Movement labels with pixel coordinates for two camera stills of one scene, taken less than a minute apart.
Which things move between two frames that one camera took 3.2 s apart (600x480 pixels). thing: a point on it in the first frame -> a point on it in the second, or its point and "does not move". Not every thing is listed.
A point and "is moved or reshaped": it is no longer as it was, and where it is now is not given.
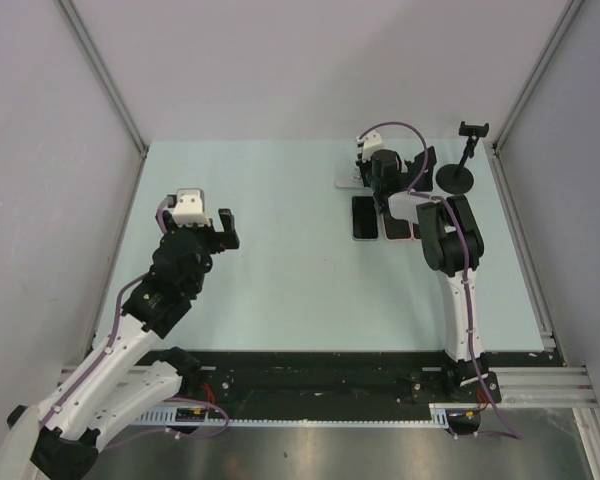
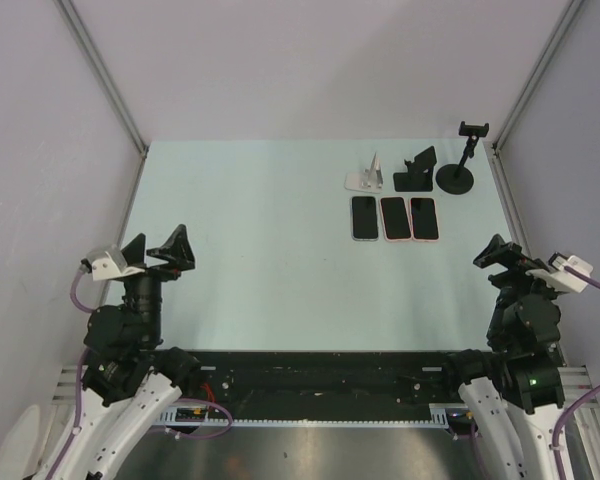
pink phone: [396, 229] does not move
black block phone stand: [415, 169] does not move
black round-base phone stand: [456, 178] does not move
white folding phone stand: [355, 187] is moved or reshaped
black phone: [364, 217] does not move
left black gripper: [220, 240] -> [177, 251]
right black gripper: [364, 167] -> [508, 254]
